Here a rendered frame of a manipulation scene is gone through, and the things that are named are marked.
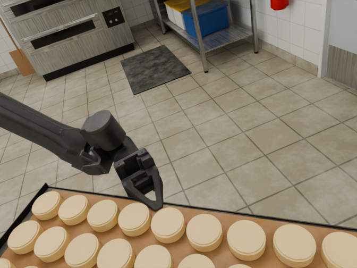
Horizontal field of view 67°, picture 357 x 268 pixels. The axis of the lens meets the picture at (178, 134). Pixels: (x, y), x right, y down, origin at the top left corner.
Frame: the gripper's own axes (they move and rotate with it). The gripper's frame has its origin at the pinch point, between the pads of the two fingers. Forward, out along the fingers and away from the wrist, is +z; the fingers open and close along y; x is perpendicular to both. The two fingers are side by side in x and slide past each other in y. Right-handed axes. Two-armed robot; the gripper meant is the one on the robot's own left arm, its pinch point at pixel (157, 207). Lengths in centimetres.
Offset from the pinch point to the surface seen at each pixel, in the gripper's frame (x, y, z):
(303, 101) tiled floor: -150, 100, -97
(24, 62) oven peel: 54, 97, -477
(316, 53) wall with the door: -187, 80, -118
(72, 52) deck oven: -19, 85, -389
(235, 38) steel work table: -172, 80, -208
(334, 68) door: -187, 87, -99
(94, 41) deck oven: -54, 80, -383
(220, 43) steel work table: -154, 81, -211
